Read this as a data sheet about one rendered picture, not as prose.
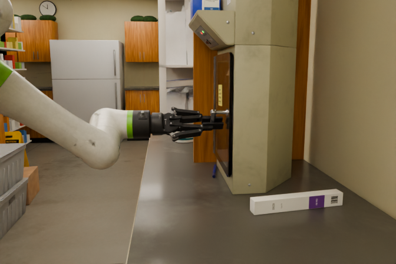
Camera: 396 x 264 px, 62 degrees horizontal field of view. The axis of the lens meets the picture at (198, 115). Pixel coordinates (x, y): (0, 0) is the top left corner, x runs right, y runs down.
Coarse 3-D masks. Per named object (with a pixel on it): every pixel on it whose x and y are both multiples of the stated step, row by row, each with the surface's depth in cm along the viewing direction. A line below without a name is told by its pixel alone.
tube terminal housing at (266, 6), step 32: (224, 0) 115; (256, 0) 98; (288, 0) 107; (256, 32) 99; (288, 32) 109; (256, 64) 100; (288, 64) 111; (256, 96) 102; (288, 96) 114; (256, 128) 103; (288, 128) 116; (256, 160) 105; (288, 160) 119; (256, 192) 106
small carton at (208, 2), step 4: (204, 0) 105; (208, 0) 105; (212, 0) 105; (216, 0) 106; (204, 4) 105; (208, 4) 105; (212, 4) 106; (216, 4) 106; (204, 8) 106; (208, 8) 106; (212, 8) 106; (216, 8) 106
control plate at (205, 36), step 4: (200, 28) 110; (196, 32) 124; (200, 32) 117; (204, 32) 110; (200, 36) 123; (204, 36) 116; (208, 36) 110; (204, 40) 123; (208, 40) 117; (208, 44) 124; (212, 44) 117; (216, 44) 110
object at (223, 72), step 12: (216, 60) 126; (228, 60) 103; (216, 72) 126; (228, 72) 103; (216, 84) 127; (228, 84) 103; (216, 96) 127; (228, 96) 103; (216, 108) 128; (228, 108) 104; (228, 120) 104; (216, 132) 129; (228, 132) 104; (216, 144) 129; (228, 144) 105; (216, 156) 129; (228, 156) 105; (228, 168) 105
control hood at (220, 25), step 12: (204, 12) 97; (216, 12) 97; (228, 12) 97; (192, 24) 117; (204, 24) 100; (216, 24) 97; (228, 24) 98; (216, 36) 100; (228, 36) 98; (216, 48) 119
